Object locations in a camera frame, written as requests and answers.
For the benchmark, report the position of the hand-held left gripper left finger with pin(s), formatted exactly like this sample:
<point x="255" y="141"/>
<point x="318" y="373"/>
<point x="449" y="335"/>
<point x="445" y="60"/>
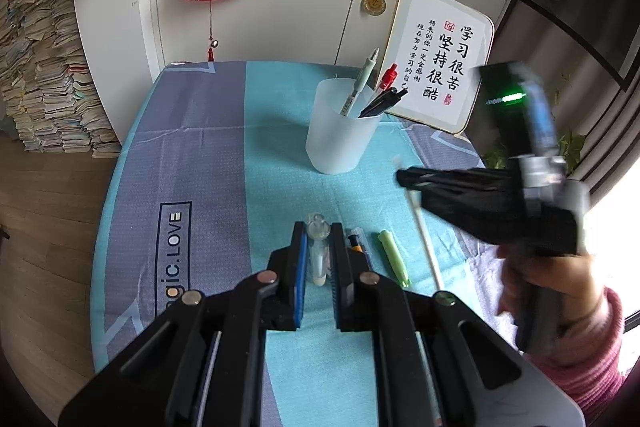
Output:
<point x="300" y="272"/>

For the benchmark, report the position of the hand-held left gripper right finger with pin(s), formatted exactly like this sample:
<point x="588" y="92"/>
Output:
<point x="337" y="277"/>

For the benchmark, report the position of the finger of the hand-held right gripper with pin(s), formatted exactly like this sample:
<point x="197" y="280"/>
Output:
<point x="460" y="177"/>
<point x="475" y="214"/>

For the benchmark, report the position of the clear correction pen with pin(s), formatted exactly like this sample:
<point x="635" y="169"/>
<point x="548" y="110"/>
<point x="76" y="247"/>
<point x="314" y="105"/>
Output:
<point x="318" y="252"/>

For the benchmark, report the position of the orange black pen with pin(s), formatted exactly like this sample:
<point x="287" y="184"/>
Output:
<point x="357" y="244"/>

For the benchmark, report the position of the slim white pen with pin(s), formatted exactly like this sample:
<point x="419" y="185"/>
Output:
<point x="426" y="239"/>

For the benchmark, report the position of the green highlighter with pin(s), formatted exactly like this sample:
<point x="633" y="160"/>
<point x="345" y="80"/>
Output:
<point x="392" y="257"/>

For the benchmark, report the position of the red white pen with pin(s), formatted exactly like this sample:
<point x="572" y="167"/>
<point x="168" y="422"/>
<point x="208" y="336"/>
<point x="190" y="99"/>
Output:
<point x="390" y="74"/>

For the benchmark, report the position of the translucent white cup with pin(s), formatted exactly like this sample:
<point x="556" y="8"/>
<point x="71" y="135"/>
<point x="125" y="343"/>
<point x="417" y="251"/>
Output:
<point x="340" y="137"/>

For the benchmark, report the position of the grey white pen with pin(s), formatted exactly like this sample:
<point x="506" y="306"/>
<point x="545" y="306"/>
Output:
<point x="367" y="69"/>

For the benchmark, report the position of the person's right hand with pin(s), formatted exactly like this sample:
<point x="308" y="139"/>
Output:
<point x="575" y="287"/>

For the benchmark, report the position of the green potted plant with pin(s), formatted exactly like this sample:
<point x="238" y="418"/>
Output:
<point x="575" y="147"/>

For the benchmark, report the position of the grey curtain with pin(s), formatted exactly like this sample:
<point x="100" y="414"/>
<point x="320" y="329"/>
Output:
<point x="617" y="132"/>

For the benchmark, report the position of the framed calligraphy sign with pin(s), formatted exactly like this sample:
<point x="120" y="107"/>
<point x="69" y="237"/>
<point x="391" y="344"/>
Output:
<point x="440" y="57"/>

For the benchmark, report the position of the blue grey tablecloth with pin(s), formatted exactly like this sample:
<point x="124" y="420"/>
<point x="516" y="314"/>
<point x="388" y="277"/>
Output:
<point x="210" y="167"/>

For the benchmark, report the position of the stack of old books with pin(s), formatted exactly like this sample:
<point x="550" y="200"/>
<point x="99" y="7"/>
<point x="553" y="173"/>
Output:
<point x="50" y="82"/>

